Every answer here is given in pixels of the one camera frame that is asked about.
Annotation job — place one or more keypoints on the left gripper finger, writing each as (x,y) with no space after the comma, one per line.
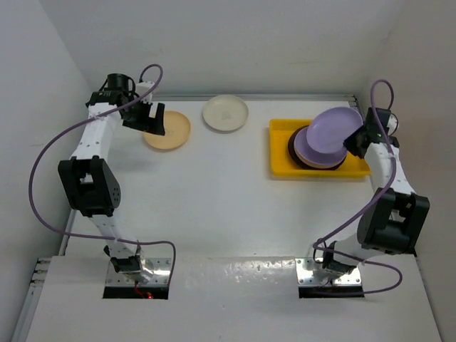
(156,125)
(139,125)

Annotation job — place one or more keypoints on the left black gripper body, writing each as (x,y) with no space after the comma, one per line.
(138,112)

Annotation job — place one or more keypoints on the purple plate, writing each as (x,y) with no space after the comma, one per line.
(301,140)
(329,129)

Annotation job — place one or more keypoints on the steel plate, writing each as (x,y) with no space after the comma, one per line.
(293,157)

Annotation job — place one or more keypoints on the orange plate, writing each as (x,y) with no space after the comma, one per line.
(310,158)
(177,132)

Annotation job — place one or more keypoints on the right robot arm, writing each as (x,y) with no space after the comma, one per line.
(393,223)

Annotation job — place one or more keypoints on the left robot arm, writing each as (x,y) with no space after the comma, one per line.
(90,185)

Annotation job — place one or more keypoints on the yellow plastic bin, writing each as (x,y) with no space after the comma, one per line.
(282,165)

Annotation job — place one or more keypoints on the cream white plate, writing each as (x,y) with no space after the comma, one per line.
(225,113)

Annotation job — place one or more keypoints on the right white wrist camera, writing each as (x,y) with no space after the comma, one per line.
(393,124)

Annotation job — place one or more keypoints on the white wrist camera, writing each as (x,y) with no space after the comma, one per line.
(142,89)
(393,124)

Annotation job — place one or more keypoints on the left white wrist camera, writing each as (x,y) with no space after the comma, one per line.
(142,89)

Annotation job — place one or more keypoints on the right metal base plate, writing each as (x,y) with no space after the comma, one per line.
(310,273)

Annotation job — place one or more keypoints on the metal base plate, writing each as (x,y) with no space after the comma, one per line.
(310,273)
(158,272)

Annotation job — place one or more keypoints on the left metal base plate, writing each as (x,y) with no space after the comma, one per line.
(158,272)

